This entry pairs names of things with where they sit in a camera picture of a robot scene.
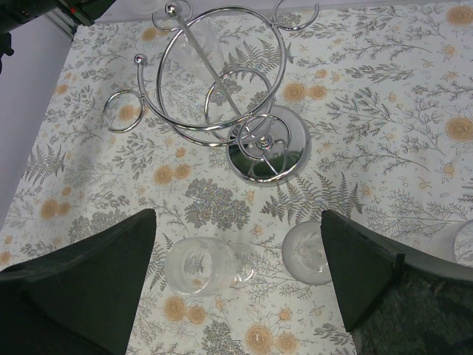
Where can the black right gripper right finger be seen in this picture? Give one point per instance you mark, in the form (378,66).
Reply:
(395,299)

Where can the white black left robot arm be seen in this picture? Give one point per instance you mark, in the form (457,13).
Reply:
(37,34)

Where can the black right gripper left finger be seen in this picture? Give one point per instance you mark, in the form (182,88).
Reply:
(80,299)

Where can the floral patterned table mat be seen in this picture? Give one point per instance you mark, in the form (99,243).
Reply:
(173,198)

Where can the clear round wine glass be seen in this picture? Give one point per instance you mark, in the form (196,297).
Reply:
(206,266)

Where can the chrome wine glass rack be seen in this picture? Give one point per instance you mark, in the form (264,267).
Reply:
(268,144)

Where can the clear flute glass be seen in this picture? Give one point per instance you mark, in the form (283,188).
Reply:
(442,244)
(303,254)

